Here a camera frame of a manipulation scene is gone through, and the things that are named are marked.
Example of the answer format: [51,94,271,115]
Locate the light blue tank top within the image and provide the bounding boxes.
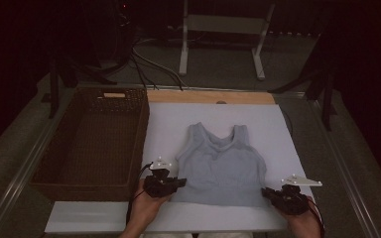
[172,122,268,208]

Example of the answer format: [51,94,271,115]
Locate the brown wicker basket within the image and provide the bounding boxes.
[29,87,151,202]

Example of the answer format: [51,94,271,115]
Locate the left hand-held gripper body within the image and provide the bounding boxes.
[143,157,180,199]

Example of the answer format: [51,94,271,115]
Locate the white table board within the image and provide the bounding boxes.
[44,102,325,234]

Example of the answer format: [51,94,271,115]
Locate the black tripod stand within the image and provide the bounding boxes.
[267,33,338,132]
[41,56,118,120]

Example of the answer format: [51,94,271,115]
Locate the right hand-held gripper cable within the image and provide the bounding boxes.
[307,196,326,238]

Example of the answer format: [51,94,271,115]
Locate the person's left hand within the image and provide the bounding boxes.
[134,178,174,220]

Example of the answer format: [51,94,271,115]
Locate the white metal stand frame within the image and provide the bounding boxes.
[178,0,277,81]

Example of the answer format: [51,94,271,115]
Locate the black equipment with red light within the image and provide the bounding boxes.
[110,0,137,63]

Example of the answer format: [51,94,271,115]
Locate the metal floor rail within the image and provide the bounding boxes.
[0,98,67,238]
[311,98,381,238]

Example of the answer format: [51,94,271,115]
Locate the person's right hand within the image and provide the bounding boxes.
[277,195,319,230]

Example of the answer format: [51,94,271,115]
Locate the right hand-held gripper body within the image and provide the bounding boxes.
[268,174,323,216]

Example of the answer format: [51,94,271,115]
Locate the bundle of floor cables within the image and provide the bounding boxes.
[130,36,188,92]

